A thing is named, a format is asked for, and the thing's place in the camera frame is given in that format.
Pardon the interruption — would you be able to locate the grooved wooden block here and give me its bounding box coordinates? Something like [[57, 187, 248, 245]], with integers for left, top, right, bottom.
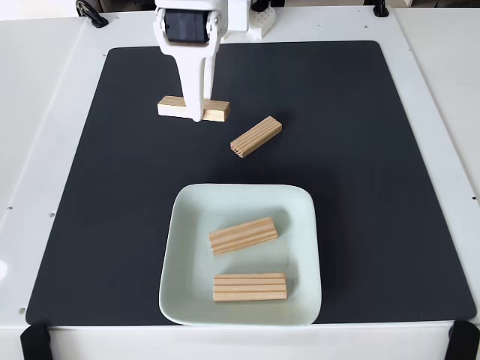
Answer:
[[157, 95, 230, 123], [208, 216, 281, 257], [212, 272, 288, 302], [229, 115, 283, 159]]

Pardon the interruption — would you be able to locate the pale green square plate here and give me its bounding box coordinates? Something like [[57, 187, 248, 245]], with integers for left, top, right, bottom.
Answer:
[[158, 182, 323, 326]]

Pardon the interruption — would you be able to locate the black rubber mat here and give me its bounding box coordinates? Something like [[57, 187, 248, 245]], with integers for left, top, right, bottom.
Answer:
[[25, 40, 477, 326]]

